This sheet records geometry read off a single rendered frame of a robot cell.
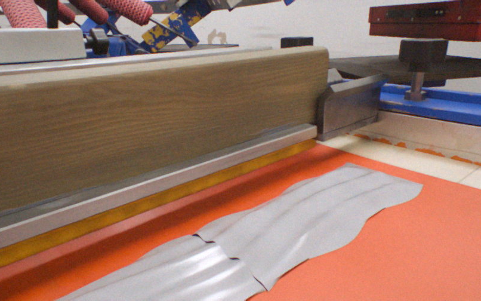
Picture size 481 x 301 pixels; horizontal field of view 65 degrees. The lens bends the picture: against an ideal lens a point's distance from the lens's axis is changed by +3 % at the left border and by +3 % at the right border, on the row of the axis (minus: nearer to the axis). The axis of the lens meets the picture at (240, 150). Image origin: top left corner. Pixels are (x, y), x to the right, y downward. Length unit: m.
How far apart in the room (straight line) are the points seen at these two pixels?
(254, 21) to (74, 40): 2.61
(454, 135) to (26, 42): 0.46
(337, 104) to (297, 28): 2.42
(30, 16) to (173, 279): 0.57
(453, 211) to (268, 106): 0.15
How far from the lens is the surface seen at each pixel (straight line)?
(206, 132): 0.26
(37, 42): 0.50
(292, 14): 2.79
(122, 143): 0.23
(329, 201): 0.28
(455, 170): 0.38
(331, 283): 0.21
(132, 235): 0.26
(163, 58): 0.50
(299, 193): 0.28
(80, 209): 0.22
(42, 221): 0.21
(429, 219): 0.28
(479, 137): 0.39
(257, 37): 3.04
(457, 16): 1.06
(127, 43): 0.93
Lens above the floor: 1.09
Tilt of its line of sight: 20 degrees down
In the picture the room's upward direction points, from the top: 1 degrees counter-clockwise
